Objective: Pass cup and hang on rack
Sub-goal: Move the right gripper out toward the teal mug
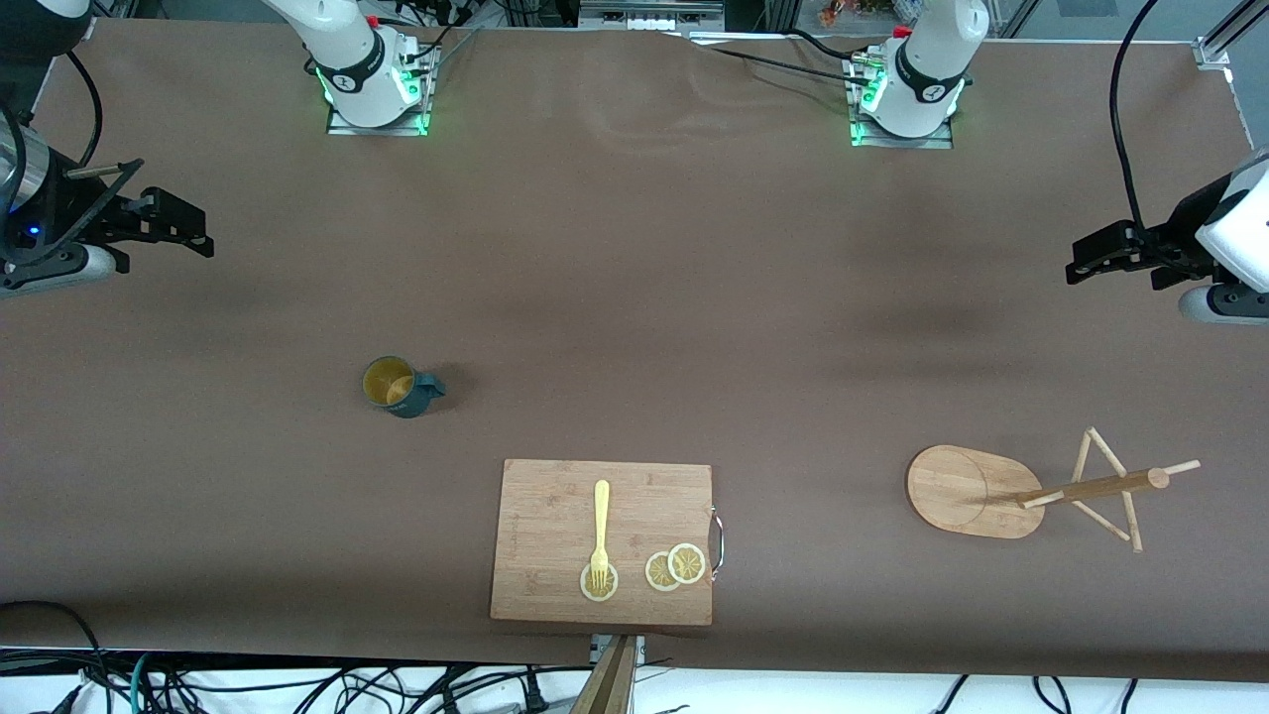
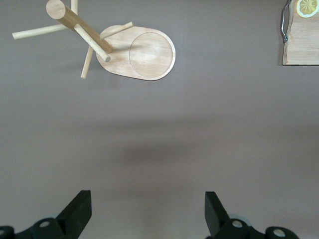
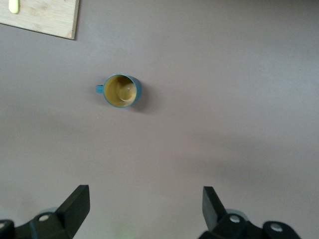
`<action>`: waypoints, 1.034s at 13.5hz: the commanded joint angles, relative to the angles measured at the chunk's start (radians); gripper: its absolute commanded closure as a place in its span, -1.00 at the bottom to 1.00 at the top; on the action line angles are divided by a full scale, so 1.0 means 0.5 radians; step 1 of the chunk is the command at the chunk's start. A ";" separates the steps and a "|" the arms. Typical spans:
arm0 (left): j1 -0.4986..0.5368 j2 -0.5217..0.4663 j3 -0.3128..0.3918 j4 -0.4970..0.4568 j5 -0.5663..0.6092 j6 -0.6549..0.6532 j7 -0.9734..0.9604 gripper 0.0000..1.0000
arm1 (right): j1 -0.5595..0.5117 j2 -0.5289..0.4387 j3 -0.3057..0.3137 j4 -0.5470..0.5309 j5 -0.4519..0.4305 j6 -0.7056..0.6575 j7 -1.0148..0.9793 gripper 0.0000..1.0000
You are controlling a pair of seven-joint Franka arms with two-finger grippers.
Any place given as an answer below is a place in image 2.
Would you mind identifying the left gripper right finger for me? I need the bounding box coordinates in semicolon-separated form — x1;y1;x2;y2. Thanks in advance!
205;191;300;239

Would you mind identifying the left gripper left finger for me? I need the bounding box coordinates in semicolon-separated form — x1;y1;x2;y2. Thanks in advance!
0;190;92;239

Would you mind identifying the wooden mug rack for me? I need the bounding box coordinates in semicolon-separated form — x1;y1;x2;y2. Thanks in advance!
11;0;176;82

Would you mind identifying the bamboo cutting board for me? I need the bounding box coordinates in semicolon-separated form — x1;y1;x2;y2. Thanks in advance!
281;0;319;66

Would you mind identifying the lemon slice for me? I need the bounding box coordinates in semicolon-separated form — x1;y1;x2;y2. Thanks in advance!
296;0;319;19

